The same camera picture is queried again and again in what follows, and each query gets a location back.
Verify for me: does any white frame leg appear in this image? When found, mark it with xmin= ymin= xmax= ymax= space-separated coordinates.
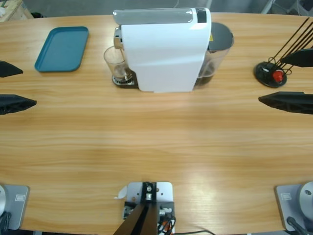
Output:
xmin=260 ymin=0 xmax=278 ymax=14

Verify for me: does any teal plastic tray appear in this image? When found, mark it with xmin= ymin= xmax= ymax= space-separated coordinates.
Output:
xmin=34 ymin=26 xmax=90 ymax=73

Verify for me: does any metal drip tray grille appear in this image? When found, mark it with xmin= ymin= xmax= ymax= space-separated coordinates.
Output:
xmin=112 ymin=72 xmax=139 ymax=89

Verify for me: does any black wire capsule holder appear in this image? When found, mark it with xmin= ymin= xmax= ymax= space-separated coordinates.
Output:
xmin=253 ymin=17 xmax=313 ymax=88

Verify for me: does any black cable under table edge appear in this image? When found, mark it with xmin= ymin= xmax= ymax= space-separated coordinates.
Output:
xmin=175 ymin=229 xmax=217 ymax=235

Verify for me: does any grey translucent bin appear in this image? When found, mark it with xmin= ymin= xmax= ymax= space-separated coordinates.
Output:
xmin=296 ymin=0 xmax=313 ymax=16

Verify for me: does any clear water tank black lid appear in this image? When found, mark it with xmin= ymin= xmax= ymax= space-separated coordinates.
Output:
xmin=194 ymin=22 xmax=235 ymax=90

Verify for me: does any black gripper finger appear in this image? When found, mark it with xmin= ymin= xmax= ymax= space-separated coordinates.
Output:
xmin=0 ymin=60 xmax=24 ymax=78
xmin=280 ymin=48 xmax=313 ymax=69
xmin=258 ymin=92 xmax=313 ymax=115
xmin=0 ymin=94 xmax=38 ymax=115

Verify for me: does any black base cable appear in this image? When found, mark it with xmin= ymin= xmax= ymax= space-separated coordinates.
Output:
xmin=0 ymin=211 xmax=12 ymax=230
xmin=286 ymin=216 xmax=309 ymax=235

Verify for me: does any black and orange cable bundle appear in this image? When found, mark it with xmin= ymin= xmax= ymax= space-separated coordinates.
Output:
xmin=156 ymin=215 xmax=177 ymax=235

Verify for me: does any white block with dark post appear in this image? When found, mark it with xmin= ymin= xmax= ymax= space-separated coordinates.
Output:
xmin=113 ymin=181 xmax=176 ymax=235

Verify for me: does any clear glass cup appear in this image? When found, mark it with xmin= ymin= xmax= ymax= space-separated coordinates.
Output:
xmin=103 ymin=45 xmax=134 ymax=85

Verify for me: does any white capsule coffee machine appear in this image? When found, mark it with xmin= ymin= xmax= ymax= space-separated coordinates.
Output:
xmin=112 ymin=7 xmax=212 ymax=94

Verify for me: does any red coffee capsule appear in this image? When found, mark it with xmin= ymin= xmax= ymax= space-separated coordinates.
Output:
xmin=272 ymin=70 xmax=284 ymax=83

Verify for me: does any arm grey base plate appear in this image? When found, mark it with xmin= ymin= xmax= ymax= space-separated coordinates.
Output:
xmin=273 ymin=181 xmax=313 ymax=232
xmin=0 ymin=184 xmax=31 ymax=231

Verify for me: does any white paper tag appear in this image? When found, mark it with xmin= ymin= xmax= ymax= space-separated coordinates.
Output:
xmin=113 ymin=185 xmax=128 ymax=200

